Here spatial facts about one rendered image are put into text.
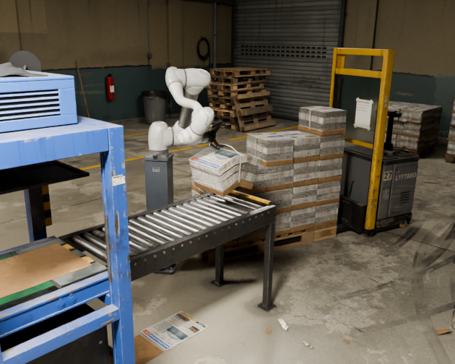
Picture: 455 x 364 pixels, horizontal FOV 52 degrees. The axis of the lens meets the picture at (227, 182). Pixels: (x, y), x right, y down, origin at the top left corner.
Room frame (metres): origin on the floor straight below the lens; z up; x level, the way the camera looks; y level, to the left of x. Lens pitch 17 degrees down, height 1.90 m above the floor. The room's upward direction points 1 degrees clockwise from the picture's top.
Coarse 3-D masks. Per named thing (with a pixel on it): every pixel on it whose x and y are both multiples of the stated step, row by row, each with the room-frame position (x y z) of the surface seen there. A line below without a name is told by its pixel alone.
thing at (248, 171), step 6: (246, 156) 3.07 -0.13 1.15; (246, 162) 3.08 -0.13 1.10; (252, 162) 3.13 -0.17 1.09; (258, 162) 3.16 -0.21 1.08; (246, 168) 3.08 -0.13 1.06; (252, 168) 3.13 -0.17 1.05; (246, 174) 3.09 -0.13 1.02; (252, 174) 3.14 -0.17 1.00; (246, 180) 3.12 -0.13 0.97; (252, 180) 3.14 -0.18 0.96; (240, 186) 3.06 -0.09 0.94
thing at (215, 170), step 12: (204, 156) 3.07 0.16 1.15; (216, 156) 3.04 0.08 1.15; (228, 156) 3.01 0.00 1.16; (192, 168) 3.09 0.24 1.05; (204, 168) 2.97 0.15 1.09; (216, 168) 2.89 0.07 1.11; (228, 168) 2.95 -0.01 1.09; (204, 180) 3.04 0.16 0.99; (216, 180) 2.94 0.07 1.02; (228, 180) 2.96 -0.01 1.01
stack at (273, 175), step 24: (264, 168) 3.97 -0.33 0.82; (288, 168) 4.09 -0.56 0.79; (312, 168) 4.22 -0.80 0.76; (192, 192) 4.01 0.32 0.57; (264, 192) 3.98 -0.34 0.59; (288, 192) 4.09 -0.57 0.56; (312, 192) 4.23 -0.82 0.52; (288, 216) 4.10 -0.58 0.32; (312, 216) 4.23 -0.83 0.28; (264, 240) 3.99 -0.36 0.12; (312, 240) 4.24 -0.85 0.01
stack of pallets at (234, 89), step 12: (216, 72) 10.81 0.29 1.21; (228, 72) 10.57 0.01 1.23; (240, 72) 10.86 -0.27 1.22; (252, 72) 10.66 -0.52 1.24; (264, 72) 11.04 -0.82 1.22; (228, 84) 10.30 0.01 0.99; (216, 96) 10.57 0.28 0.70; (228, 96) 10.44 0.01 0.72; (216, 108) 10.56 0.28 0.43; (228, 108) 10.61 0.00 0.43; (240, 108) 10.42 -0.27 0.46; (216, 120) 10.75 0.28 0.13; (228, 120) 10.61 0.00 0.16; (264, 120) 11.12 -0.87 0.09
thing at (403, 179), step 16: (352, 160) 4.83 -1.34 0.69; (368, 160) 4.64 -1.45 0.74; (384, 160) 4.48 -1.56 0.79; (400, 160) 4.55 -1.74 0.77; (416, 160) 4.68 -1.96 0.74; (352, 176) 4.81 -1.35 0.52; (368, 176) 4.61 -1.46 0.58; (384, 176) 4.46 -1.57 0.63; (400, 176) 4.56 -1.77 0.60; (416, 176) 4.68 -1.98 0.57; (352, 192) 4.79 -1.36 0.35; (384, 192) 4.47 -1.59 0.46; (400, 192) 4.58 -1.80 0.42; (384, 208) 4.48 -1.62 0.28; (400, 208) 4.59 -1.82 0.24; (384, 224) 4.49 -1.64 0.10; (400, 224) 4.64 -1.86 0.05
